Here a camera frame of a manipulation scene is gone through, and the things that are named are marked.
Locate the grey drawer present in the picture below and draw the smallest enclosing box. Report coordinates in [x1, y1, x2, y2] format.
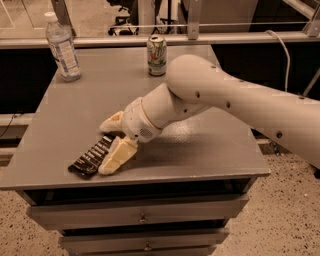
[59, 228, 229, 254]
[27, 194, 249, 230]

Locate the metal window rail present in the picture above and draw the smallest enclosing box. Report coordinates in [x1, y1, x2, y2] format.
[0, 31, 320, 49]

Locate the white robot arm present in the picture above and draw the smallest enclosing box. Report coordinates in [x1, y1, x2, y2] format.
[100, 55, 320, 168]

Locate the black office chair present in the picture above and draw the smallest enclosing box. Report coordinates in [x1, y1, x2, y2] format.
[106, 0, 139, 36]

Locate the black rxbar chocolate bar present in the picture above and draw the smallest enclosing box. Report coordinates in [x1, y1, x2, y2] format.
[68, 134, 116, 177]

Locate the grey drawer cabinet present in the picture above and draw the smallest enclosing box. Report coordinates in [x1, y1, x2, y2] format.
[1, 48, 269, 256]

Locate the top grey drawer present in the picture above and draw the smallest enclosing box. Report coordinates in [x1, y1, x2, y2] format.
[27, 194, 249, 230]

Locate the green white 7up can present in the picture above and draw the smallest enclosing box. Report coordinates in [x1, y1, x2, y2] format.
[147, 34, 167, 76]

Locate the clear plastic water bottle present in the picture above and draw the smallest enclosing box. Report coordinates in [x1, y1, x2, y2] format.
[44, 12, 81, 81]

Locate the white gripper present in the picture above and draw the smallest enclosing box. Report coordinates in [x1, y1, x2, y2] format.
[98, 97, 162, 175]

